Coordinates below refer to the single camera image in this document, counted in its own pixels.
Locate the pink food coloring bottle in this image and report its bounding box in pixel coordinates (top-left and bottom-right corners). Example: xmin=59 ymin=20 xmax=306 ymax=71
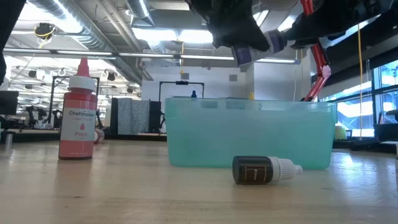
xmin=58 ymin=57 xmax=98 ymax=161

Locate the yellow-green cup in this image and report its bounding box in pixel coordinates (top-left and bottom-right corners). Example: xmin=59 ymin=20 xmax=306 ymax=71
xmin=334 ymin=125 xmax=348 ymax=141

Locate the silver ventilation duct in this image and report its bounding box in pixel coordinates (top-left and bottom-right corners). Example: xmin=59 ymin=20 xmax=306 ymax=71
xmin=27 ymin=0 xmax=144 ymax=85

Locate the black gantry frame with camera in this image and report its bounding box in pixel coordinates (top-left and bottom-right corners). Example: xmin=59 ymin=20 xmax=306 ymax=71
xmin=159 ymin=80 xmax=205 ymax=100

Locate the long ceiling light bar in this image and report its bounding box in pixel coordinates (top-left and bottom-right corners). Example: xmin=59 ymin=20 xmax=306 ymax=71
xmin=2 ymin=48 xmax=302 ymax=65

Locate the yellow ceiling cord reel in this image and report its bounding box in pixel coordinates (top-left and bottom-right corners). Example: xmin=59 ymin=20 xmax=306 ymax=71
xmin=33 ymin=22 xmax=57 ymax=49

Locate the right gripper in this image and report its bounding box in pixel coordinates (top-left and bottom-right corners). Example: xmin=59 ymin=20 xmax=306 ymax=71
xmin=281 ymin=0 xmax=361 ymax=48

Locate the small brown dropper bottle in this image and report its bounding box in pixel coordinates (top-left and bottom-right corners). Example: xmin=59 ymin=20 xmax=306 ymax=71
xmin=231 ymin=155 xmax=303 ymax=185

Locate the grey partition panel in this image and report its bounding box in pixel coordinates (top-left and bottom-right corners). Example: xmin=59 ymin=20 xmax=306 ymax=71
xmin=117 ymin=98 xmax=150 ymax=136

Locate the yellow hanging cable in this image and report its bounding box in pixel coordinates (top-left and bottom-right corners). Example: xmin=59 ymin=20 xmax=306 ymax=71
xmin=356 ymin=23 xmax=364 ymax=141

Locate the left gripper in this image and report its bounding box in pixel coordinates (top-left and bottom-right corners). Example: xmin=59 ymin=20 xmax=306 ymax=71
xmin=185 ymin=0 xmax=271 ymax=52

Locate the black monitor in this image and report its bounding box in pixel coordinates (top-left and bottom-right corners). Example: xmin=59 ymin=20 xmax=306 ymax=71
xmin=0 ymin=90 xmax=19 ymax=115

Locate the green translucent plastic bin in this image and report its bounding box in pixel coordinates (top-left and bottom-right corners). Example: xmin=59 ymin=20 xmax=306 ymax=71
xmin=164 ymin=96 xmax=338 ymax=170

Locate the purple food coloring bottle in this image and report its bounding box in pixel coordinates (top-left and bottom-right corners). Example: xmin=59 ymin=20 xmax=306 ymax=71
xmin=231 ymin=29 xmax=289 ymax=67

